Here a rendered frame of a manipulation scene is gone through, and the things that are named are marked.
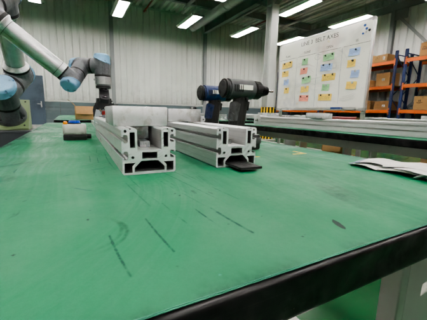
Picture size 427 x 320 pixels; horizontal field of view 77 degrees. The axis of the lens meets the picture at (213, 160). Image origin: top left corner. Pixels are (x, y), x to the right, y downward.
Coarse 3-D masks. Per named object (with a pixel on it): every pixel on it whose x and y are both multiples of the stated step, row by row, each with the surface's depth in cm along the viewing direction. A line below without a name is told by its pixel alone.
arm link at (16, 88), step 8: (0, 80) 129; (8, 80) 131; (16, 80) 135; (0, 88) 127; (8, 88) 129; (16, 88) 132; (0, 96) 128; (8, 96) 130; (16, 96) 134; (0, 104) 131; (8, 104) 133; (16, 104) 136
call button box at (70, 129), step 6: (66, 126) 99; (72, 126) 100; (78, 126) 101; (84, 126) 102; (66, 132) 99; (72, 132) 100; (78, 132) 101; (84, 132) 102; (66, 138) 100; (72, 138) 100; (78, 138) 101; (84, 138) 102
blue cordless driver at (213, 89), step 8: (200, 88) 101; (208, 88) 101; (216, 88) 103; (200, 96) 102; (208, 96) 102; (216, 96) 103; (208, 104) 104; (216, 104) 105; (208, 112) 104; (216, 112) 105; (208, 120) 105; (216, 120) 106
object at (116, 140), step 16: (112, 128) 58; (128, 128) 47; (160, 128) 51; (112, 144) 60; (128, 144) 48; (144, 144) 53; (160, 144) 51; (128, 160) 48; (144, 160) 50; (160, 160) 51
